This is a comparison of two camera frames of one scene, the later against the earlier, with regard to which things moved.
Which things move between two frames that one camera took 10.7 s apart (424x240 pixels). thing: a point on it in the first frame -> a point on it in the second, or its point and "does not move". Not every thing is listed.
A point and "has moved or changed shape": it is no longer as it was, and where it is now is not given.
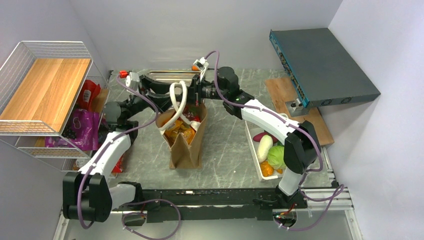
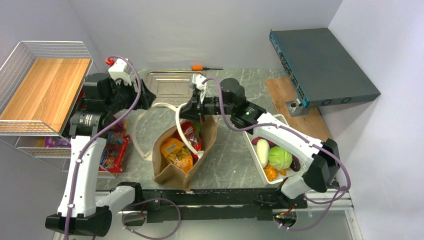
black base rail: x=209 y=205 does not move
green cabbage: x=275 y=157 does not move
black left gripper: x=160 y=98 -> x=145 y=100
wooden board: x=282 y=90 does not move
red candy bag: x=190 y=116 has moved or changed shape
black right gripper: x=195 y=90 -> x=189 y=111
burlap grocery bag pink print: x=183 y=129 -> x=165 y=174
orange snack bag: x=186 y=131 -> x=177 y=153
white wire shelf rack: x=52 y=98 does not move
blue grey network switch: x=322 y=71 does not move
